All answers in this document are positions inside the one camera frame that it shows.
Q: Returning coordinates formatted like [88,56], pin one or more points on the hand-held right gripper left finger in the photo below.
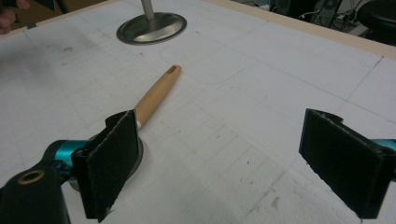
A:
[109,161]

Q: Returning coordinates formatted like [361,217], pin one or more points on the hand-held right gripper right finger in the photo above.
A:
[342,161]

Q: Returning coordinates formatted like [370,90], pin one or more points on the metal stand base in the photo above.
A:
[152,29]

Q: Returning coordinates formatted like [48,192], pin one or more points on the black office chair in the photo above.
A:
[378,18]

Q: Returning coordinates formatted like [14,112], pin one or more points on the grey tape piece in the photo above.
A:
[31,25]

